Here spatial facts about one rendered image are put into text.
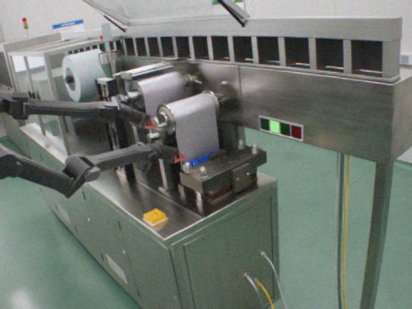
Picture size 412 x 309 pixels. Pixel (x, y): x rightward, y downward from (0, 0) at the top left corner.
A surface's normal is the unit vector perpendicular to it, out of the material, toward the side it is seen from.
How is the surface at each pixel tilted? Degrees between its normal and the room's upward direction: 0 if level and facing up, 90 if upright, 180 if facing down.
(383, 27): 90
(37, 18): 90
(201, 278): 90
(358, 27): 90
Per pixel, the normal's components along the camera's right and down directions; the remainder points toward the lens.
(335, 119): -0.77, 0.33
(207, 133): 0.62, 0.23
